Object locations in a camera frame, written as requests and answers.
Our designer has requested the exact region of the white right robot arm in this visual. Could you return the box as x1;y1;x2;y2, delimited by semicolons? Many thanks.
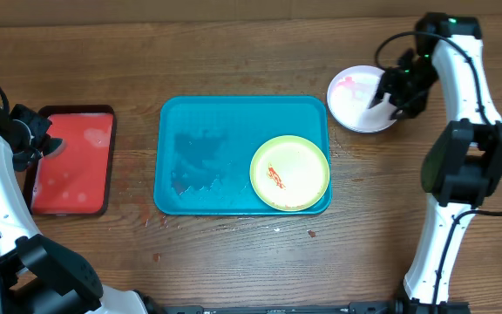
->
370;12;502;313

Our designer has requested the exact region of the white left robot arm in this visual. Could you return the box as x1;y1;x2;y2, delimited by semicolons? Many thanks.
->
0;93;163;313

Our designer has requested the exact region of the yellow-green plate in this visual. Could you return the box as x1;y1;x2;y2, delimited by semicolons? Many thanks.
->
249;135;330;212

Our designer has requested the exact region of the white plate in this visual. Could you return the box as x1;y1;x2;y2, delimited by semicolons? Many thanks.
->
327;65;396;133

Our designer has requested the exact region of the teal plastic tray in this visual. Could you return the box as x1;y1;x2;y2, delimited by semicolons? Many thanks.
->
153;96;329;216

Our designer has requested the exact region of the orange and green sponge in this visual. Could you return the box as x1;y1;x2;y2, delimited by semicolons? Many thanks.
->
43;138;66;158

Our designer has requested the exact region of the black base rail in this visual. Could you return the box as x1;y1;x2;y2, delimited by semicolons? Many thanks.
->
83;300;472;314

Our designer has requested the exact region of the dark tray with red water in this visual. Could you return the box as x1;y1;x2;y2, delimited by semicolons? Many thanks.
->
23;105;117;215

